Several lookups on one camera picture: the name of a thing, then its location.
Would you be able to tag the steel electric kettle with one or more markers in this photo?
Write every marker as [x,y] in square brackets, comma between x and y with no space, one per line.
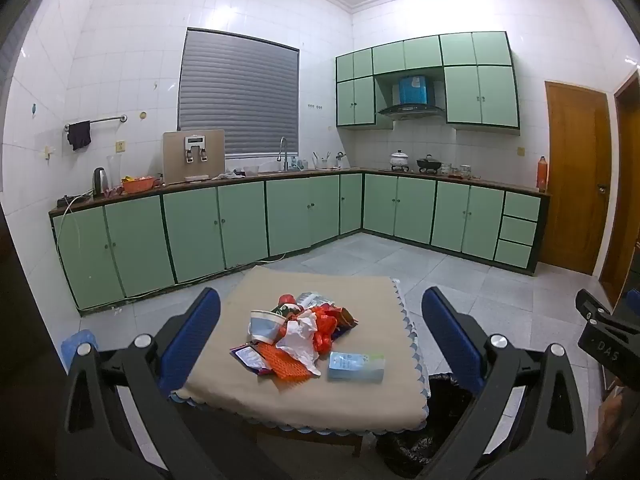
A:
[100,182]

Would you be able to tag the red plastic bag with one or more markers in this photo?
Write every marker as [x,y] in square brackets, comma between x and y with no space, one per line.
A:
[325,335]

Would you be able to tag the table with beige cloth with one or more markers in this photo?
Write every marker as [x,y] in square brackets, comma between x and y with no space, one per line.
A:
[370,402]

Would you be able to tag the utensil holder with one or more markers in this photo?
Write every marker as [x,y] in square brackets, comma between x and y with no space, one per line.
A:
[322,162]

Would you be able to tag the black wok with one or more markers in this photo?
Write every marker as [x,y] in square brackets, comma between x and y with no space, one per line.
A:
[429,163]

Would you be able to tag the orange basket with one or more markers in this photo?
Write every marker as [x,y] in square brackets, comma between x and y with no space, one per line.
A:
[137,186]

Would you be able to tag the grey window blind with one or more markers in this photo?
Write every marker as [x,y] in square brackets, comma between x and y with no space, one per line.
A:
[240,90]

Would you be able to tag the purple snack packet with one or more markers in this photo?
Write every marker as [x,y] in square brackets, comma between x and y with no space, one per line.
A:
[247,357]

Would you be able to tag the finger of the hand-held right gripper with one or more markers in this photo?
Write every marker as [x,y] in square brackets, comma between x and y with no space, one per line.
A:
[595,310]

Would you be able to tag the white pot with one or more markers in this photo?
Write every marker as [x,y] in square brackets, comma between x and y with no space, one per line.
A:
[400,159]

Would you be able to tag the black cloth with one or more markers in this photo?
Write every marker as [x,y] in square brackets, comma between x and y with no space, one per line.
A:
[79,135]

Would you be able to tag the red gold packet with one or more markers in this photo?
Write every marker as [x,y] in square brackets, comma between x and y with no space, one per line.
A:
[347,317]

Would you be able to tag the light blue carton box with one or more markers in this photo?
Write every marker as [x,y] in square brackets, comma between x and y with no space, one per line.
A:
[355,367]

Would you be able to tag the silver blue plastic bag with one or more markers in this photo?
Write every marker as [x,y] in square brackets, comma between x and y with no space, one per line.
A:
[312,299]

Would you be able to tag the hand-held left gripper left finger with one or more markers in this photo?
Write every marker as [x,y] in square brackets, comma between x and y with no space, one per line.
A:
[192,342]

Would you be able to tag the blue plastic object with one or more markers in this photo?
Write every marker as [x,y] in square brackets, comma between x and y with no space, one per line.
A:
[75,340]

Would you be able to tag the black power strip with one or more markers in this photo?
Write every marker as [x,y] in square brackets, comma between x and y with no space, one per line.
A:
[70,201]

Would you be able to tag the red bottle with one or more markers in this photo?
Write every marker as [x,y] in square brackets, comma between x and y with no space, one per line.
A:
[542,175]

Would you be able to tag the white water dispenser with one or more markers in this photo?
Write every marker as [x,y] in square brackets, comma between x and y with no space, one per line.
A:
[196,147]

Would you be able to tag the metal towel rail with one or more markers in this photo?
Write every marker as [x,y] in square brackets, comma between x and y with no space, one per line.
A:
[107,120]

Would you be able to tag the white paper cup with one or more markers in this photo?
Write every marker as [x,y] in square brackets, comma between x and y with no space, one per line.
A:
[265,327]

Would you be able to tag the row of green wall cabinets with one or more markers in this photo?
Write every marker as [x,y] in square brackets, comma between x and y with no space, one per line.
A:
[480,95]

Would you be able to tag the range hood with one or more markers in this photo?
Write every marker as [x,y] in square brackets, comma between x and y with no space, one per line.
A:
[411,109]

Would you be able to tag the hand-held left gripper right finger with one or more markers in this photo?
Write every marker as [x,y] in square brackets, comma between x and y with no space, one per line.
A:
[450,342]

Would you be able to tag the row of green base cabinets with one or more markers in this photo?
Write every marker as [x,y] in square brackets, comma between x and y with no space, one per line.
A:
[290,220]

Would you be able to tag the white tissue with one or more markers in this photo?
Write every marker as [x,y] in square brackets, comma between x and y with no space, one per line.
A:
[295,342]

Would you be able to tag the orange foam net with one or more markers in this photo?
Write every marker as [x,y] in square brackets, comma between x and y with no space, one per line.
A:
[285,367]

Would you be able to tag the green white wrapper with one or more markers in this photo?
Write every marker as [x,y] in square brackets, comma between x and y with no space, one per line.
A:
[286,311]

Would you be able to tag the black trash bag bin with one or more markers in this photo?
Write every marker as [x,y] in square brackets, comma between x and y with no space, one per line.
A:
[415,440]

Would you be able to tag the wooden door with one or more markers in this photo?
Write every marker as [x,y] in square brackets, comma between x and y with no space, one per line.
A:
[575,175]

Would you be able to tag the steel faucet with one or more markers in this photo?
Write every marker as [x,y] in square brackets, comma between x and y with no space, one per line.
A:
[283,152]

